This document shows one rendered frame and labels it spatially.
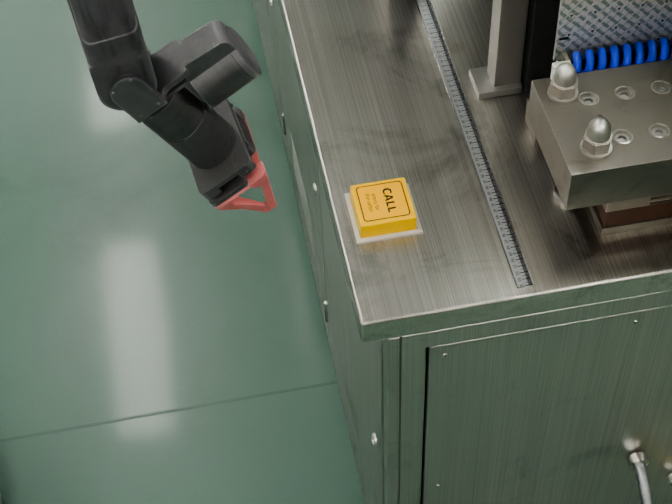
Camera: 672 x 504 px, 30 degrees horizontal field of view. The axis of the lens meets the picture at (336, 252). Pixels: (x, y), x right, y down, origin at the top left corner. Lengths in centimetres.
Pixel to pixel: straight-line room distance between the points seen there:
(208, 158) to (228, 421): 121
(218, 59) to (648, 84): 56
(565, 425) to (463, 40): 55
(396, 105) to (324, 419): 91
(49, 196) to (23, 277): 23
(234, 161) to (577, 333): 51
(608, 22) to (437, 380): 48
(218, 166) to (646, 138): 50
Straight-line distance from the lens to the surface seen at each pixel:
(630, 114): 151
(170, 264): 270
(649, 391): 175
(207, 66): 123
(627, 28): 158
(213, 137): 129
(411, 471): 176
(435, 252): 151
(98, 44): 117
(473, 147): 163
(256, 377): 250
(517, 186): 159
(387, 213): 152
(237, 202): 134
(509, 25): 163
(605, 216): 153
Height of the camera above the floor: 207
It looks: 51 degrees down
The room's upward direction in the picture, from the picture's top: 3 degrees counter-clockwise
